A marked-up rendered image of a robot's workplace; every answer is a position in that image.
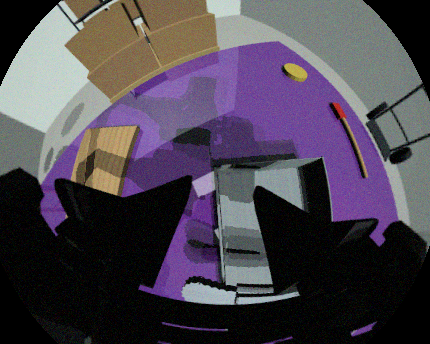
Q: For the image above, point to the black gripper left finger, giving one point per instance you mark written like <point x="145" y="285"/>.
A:
<point x="143" y="224"/>

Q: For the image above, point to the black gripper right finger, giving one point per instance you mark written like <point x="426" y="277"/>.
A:
<point x="298" y="243"/>

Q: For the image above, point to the brown wooden board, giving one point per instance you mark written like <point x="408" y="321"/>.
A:
<point x="103" y="158"/>

